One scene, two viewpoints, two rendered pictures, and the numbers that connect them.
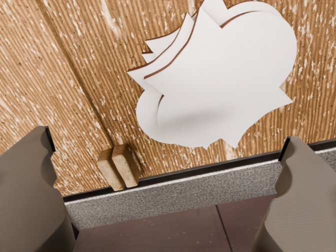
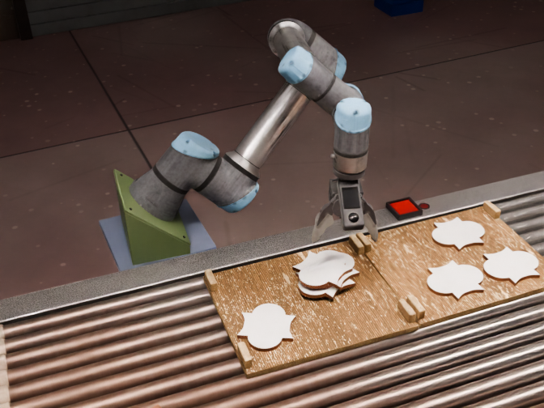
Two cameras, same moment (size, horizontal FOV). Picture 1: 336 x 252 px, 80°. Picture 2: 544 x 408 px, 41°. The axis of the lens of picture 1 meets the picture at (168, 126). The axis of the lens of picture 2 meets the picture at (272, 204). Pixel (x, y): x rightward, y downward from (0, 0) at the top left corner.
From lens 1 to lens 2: 1.61 m
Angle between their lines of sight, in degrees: 25
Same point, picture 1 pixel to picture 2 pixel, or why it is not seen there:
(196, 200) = (308, 231)
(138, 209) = not seen: hidden behind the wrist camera
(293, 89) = (282, 280)
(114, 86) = (365, 275)
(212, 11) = (330, 291)
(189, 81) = (335, 269)
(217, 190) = (296, 238)
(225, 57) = (325, 275)
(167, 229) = (277, 193)
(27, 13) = (401, 292)
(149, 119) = (348, 259)
